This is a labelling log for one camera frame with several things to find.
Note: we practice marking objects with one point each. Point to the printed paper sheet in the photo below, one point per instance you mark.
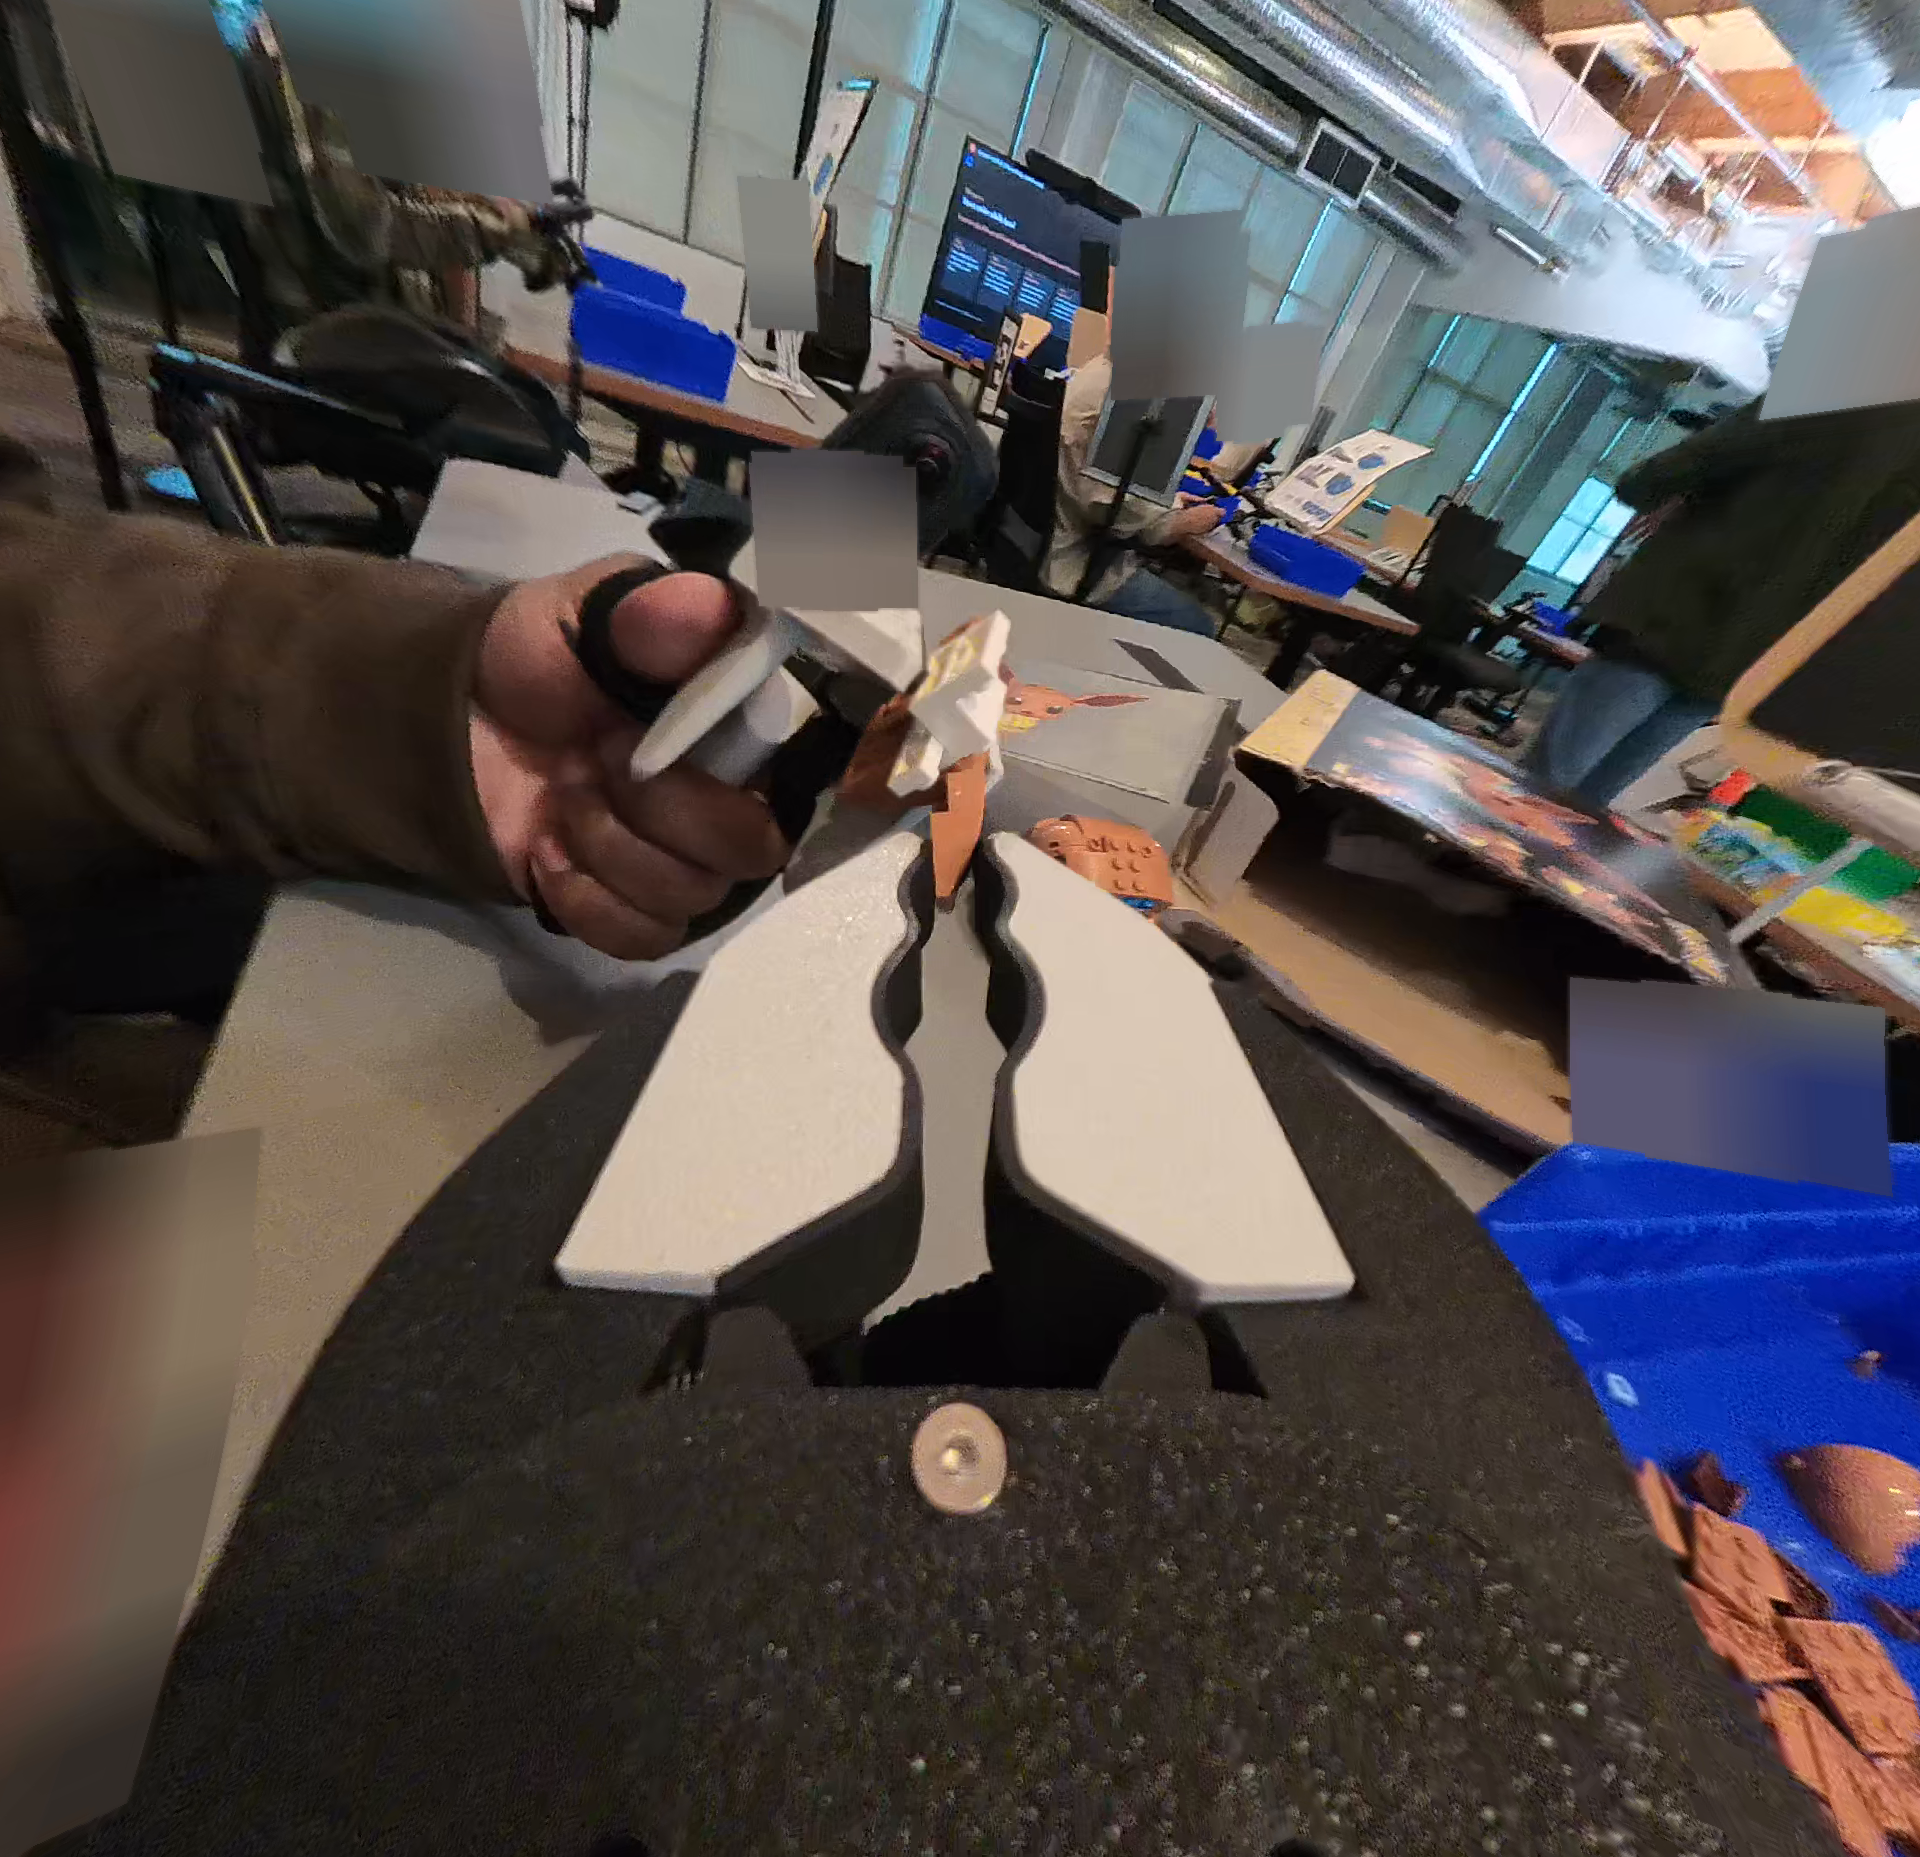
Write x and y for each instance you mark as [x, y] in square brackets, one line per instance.
[1344, 480]

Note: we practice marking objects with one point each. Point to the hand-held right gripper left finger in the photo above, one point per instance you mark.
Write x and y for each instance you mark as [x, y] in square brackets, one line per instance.
[765, 1123]

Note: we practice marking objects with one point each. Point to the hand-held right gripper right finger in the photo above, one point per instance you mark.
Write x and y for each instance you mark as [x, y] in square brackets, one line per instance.
[1171, 1123]

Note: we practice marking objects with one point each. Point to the white brick plate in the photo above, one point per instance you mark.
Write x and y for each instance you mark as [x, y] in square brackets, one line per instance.
[965, 689]

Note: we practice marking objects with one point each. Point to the person's left forearm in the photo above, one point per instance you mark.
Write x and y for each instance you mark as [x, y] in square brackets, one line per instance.
[242, 703]

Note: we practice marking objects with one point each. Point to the small blue bin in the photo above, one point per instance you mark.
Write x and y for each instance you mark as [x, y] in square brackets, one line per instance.
[1309, 560]

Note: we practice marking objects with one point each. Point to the instruction booklet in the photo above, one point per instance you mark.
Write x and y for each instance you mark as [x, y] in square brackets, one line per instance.
[1125, 748]

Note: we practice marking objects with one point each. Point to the person's left hand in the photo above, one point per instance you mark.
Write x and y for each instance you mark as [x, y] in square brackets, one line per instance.
[616, 807]

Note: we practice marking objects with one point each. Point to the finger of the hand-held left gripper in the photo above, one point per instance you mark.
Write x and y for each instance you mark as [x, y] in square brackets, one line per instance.
[839, 652]

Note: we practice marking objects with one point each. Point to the stack of blue bins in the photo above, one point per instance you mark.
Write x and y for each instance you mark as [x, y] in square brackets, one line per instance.
[654, 327]

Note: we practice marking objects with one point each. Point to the wood-framed black screen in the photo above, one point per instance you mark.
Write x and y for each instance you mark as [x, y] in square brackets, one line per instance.
[1845, 673]

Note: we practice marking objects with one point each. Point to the silver ceiling duct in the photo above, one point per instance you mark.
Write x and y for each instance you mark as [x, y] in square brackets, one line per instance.
[1259, 74]

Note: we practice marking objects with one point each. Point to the pile of brown bricks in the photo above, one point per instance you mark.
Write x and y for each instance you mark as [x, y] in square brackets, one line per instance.
[1800, 1618]

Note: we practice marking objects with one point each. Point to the lit background screen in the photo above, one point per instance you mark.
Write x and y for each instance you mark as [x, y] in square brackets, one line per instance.
[1015, 238]

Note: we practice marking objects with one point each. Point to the blue plastic bin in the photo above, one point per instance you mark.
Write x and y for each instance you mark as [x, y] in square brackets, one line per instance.
[1711, 1346]

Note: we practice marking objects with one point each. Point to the black office chair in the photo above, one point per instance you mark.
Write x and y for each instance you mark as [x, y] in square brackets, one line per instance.
[360, 403]

